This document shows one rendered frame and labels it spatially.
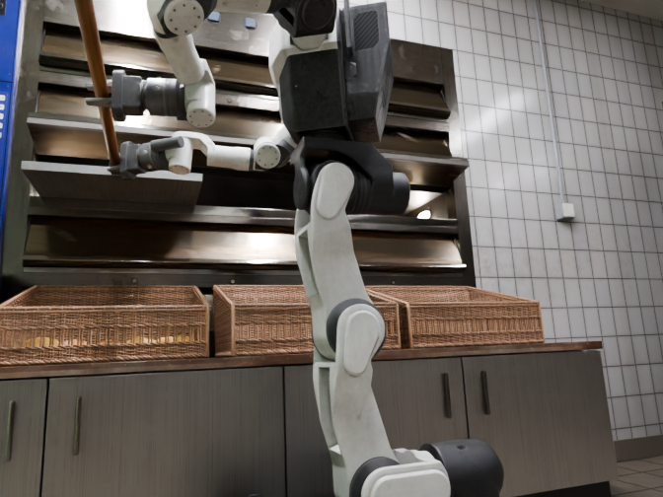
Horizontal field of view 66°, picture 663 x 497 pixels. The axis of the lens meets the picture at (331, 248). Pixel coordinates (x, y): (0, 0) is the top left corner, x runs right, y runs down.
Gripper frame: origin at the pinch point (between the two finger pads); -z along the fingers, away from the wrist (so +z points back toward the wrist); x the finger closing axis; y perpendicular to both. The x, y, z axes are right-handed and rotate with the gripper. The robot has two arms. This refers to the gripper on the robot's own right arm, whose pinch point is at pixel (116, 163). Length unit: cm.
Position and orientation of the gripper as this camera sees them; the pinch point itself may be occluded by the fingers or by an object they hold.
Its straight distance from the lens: 176.2
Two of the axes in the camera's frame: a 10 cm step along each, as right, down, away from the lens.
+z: 9.6, -1.0, -2.6
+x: -0.5, -9.8, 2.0
